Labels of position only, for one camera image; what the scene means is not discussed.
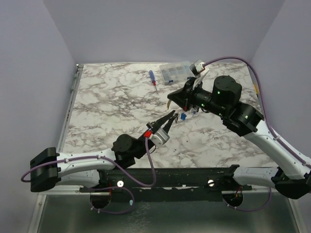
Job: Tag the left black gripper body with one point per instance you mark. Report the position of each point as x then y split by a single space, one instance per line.
153 125

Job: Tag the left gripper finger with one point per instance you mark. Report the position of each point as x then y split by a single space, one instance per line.
168 125
164 119

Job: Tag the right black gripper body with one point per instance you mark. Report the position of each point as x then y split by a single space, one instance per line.
187 95

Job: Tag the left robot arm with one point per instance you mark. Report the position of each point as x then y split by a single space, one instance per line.
51 168

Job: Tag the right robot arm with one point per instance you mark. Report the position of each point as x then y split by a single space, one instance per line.
290 177

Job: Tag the clear plastic organizer box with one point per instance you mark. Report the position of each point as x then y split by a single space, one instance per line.
175 72

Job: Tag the blue red screwdriver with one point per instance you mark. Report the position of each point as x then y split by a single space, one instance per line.
152 77

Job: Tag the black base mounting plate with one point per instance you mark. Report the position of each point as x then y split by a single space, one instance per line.
172 184

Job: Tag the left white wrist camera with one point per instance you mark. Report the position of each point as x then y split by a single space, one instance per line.
159 138

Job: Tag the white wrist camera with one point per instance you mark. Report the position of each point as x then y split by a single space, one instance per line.
199 70
159 138

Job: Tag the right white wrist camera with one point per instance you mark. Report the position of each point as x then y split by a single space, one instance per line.
199 70

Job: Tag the aluminium frame rail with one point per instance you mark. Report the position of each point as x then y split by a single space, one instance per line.
61 192

